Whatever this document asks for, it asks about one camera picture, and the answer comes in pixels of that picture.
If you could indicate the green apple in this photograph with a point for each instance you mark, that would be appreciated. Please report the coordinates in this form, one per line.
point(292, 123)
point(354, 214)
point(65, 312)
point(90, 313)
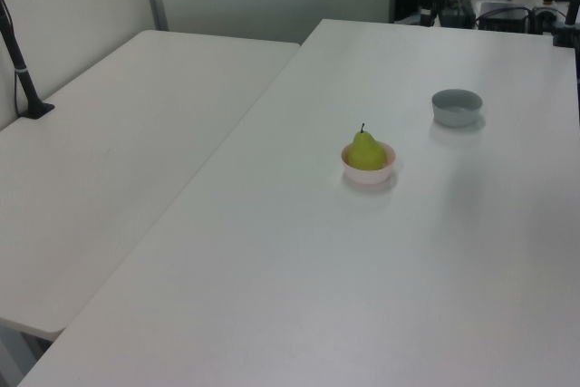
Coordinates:
point(364, 153)

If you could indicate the pink bowl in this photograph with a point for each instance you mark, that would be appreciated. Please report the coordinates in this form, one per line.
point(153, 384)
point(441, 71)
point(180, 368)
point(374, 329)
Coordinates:
point(367, 177)

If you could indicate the grey bowl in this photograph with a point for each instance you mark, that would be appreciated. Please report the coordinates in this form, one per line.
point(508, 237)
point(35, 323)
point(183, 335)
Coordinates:
point(455, 117)

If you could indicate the white side table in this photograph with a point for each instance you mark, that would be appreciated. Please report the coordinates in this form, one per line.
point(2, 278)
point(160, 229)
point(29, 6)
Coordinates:
point(113, 156)

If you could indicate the dark box device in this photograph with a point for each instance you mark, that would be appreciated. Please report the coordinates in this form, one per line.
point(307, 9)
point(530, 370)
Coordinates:
point(460, 11)

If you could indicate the black electronics box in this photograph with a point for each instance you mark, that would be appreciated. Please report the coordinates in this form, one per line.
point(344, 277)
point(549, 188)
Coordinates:
point(503, 20)

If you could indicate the black pole with table clamp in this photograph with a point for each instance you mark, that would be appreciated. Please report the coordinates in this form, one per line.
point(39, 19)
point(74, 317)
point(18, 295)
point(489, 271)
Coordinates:
point(572, 11)

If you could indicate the black camera pole with base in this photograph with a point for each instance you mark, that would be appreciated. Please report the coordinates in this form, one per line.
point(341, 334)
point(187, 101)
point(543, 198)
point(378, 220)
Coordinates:
point(22, 79)

